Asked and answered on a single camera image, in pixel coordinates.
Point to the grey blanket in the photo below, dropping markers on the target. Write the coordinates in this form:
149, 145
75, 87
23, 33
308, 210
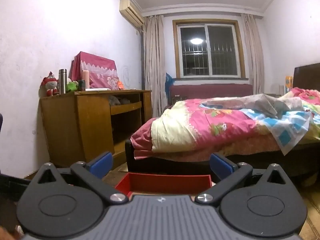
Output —
250, 103

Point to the blue plastic bag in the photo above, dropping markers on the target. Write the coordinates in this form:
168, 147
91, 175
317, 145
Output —
168, 85

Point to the wood framed window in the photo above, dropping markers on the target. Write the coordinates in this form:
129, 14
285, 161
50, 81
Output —
208, 50

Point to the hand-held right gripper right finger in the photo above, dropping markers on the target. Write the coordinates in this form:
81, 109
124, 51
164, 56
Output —
221, 165

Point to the pink floral cloth cover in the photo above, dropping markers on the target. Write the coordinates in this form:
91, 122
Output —
100, 65

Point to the steel thermos bottle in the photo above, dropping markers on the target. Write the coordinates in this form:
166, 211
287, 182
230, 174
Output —
63, 82

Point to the maroon sofa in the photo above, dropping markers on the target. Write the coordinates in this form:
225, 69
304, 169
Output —
212, 91

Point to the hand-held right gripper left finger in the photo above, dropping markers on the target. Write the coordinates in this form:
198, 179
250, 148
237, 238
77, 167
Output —
101, 163

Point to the blue checked sheet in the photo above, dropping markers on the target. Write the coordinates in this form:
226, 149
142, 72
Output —
282, 127

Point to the dark wall pipe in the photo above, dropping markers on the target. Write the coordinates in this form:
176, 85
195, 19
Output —
142, 60

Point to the beige curtain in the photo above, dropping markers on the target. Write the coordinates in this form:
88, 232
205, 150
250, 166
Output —
153, 67
253, 55

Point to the orange box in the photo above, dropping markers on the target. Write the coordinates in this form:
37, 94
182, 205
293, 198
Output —
289, 83

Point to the red santa plush toy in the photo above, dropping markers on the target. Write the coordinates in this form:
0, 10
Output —
51, 83

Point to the white flat case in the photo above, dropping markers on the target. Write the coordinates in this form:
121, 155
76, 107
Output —
97, 89

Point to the dark wooden headboard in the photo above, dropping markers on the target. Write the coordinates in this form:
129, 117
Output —
307, 76

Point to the beige air conditioner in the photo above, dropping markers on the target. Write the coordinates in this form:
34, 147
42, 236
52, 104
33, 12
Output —
131, 12

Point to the green plush toy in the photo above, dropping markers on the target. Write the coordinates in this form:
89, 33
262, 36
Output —
72, 86

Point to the pink cylinder bottle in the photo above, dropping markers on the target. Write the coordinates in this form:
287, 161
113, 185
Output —
86, 80

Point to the pink floral quilt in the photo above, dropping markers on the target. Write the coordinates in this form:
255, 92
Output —
190, 125

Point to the wooden desk cabinet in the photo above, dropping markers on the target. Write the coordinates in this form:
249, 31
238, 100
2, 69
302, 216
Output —
75, 125

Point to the red cardboard box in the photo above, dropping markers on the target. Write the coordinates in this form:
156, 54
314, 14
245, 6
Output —
162, 183

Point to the dark bed frame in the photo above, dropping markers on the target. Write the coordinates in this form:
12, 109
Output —
175, 165

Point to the small orange item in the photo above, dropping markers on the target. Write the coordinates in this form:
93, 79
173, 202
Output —
120, 85

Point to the grey cloth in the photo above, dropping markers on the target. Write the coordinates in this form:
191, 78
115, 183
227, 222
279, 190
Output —
118, 100

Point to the dark jar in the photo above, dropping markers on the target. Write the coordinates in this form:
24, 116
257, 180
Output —
81, 85

